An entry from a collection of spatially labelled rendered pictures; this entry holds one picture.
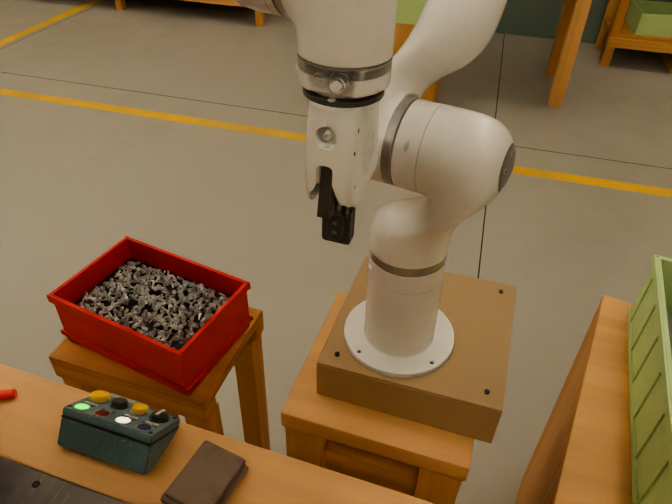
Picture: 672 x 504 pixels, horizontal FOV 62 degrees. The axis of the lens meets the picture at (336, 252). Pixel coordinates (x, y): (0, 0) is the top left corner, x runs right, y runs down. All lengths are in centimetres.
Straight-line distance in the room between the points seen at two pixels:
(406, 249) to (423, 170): 13
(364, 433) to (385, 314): 21
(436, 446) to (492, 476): 102
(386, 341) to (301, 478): 25
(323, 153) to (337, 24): 11
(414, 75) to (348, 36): 31
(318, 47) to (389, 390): 61
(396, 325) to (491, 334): 20
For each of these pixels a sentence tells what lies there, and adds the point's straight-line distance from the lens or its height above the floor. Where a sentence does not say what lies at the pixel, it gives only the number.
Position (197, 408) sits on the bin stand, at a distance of 110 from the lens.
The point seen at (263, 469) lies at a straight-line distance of 88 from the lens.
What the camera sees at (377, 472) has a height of 73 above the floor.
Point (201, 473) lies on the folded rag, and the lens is 85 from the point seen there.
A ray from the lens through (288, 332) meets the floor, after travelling 227.
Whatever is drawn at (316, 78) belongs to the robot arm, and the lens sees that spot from 49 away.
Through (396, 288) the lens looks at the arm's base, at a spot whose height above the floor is 109.
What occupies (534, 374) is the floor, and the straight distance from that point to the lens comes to 228.
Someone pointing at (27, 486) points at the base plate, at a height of 90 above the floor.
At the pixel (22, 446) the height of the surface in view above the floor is 90.
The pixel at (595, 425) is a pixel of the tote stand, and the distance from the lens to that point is 116.
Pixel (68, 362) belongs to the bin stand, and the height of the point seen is 80.
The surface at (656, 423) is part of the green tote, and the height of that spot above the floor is 91.
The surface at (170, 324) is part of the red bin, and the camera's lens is 111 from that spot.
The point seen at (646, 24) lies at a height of 35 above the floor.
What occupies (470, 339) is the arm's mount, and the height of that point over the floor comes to 94.
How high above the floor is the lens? 166
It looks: 39 degrees down
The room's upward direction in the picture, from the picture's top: 2 degrees clockwise
